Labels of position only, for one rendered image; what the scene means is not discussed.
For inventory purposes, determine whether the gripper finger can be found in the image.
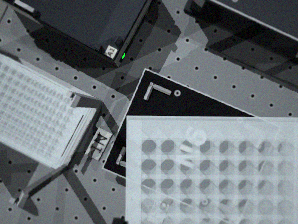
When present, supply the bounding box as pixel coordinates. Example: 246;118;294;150
112;218;128;224

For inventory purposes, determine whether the grey perforated base plate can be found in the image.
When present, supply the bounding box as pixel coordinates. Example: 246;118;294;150
0;0;298;224

